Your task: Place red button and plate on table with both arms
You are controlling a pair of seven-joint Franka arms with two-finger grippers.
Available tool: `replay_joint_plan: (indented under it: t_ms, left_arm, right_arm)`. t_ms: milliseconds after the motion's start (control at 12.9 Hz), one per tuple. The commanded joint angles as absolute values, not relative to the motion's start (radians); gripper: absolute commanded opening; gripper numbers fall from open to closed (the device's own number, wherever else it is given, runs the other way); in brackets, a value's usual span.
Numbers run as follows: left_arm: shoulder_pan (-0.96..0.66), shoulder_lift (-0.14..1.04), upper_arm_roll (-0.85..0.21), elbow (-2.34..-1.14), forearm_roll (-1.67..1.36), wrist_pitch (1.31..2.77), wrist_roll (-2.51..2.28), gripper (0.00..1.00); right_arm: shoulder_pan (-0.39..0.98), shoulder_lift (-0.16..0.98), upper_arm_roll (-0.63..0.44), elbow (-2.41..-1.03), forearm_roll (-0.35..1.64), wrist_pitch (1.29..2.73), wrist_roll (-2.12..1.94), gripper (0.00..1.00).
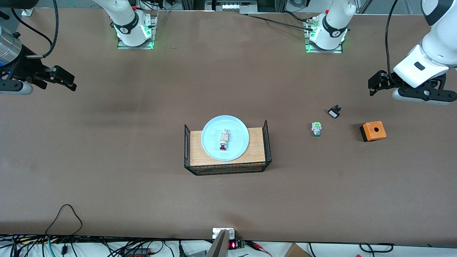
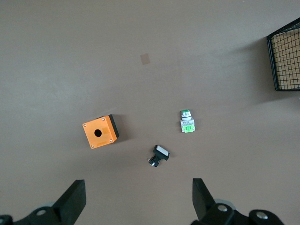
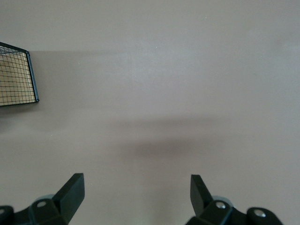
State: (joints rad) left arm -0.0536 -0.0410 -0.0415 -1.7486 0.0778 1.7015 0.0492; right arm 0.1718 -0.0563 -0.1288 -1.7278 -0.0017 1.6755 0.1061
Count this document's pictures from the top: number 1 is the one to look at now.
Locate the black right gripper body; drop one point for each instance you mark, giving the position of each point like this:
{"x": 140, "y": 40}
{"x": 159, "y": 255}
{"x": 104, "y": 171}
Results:
{"x": 29, "y": 69}

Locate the light blue round plate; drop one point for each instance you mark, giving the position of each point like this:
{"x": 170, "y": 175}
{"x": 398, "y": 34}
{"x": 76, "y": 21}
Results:
{"x": 235, "y": 142}

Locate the red push button switch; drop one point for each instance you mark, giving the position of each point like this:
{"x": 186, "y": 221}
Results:
{"x": 224, "y": 139}

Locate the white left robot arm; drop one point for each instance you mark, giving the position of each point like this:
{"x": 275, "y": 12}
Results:
{"x": 435, "y": 46}

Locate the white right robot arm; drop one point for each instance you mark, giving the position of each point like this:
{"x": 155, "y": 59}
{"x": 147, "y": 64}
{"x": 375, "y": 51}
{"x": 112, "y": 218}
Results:
{"x": 128, "y": 21}

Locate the black rectangular white-faced button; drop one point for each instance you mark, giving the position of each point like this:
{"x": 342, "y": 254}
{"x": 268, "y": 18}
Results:
{"x": 334, "y": 113}

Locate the brown cardboard box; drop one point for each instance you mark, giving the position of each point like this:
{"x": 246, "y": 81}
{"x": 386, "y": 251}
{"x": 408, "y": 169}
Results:
{"x": 296, "y": 251}

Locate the red digit display module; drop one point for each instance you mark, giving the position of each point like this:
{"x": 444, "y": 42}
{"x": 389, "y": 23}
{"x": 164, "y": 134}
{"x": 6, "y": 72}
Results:
{"x": 234, "y": 245}

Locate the orange button enclosure box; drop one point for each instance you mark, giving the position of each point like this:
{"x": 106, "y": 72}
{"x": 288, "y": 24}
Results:
{"x": 375, "y": 131}

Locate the small metal corner bracket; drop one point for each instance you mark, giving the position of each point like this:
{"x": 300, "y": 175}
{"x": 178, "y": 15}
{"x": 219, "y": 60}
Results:
{"x": 28, "y": 12}

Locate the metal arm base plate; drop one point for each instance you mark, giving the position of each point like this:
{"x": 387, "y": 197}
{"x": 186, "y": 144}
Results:
{"x": 335, "y": 50}
{"x": 123, "y": 45}

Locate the green push button switch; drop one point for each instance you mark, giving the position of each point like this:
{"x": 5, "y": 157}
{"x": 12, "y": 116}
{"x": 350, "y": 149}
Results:
{"x": 316, "y": 127}

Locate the aluminium frame with white connector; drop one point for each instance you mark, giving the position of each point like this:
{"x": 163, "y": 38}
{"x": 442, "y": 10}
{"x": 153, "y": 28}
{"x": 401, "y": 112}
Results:
{"x": 230, "y": 6}

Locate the silver metal bracket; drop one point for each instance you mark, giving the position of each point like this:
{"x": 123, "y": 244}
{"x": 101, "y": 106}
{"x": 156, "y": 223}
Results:
{"x": 219, "y": 232}

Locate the grey camera mount pole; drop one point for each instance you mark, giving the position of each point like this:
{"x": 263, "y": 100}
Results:
{"x": 218, "y": 248}

